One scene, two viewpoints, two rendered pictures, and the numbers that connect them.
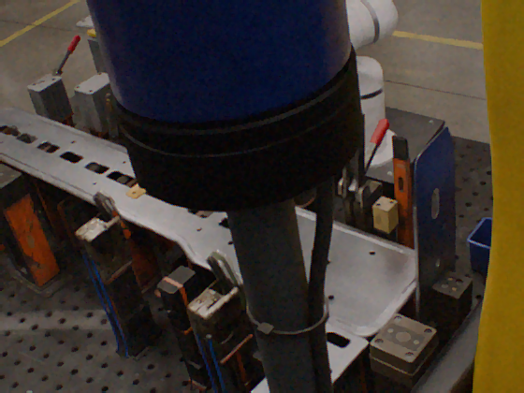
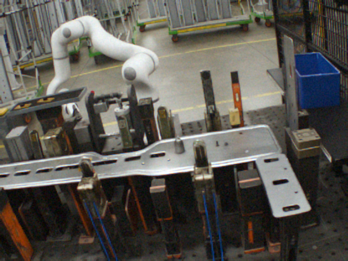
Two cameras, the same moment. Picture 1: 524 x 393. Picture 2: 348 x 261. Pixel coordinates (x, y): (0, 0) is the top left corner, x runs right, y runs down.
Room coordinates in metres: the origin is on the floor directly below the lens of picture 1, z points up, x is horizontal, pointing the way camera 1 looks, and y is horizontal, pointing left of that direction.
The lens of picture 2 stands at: (0.33, 0.71, 1.58)
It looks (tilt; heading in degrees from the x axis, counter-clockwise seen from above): 25 degrees down; 319
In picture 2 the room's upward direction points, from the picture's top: 11 degrees counter-clockwise
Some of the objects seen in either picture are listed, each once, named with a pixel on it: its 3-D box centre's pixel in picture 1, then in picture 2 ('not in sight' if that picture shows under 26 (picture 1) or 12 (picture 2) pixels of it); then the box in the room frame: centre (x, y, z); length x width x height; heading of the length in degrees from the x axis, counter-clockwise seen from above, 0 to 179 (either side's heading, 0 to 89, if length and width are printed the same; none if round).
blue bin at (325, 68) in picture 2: not in sight; (311, 77); (0.90, -0.56, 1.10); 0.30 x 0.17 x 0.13; 128
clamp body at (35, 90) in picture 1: (63, 135); not in sight; (1.91, 0.54, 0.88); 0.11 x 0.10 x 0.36; 134
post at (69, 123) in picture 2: not in sight; (82, 161); (1.59, 0.16, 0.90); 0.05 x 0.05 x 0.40; 44
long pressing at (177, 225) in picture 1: (136, 187); (79, 167); (1.38, 0.27, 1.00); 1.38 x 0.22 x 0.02; 44
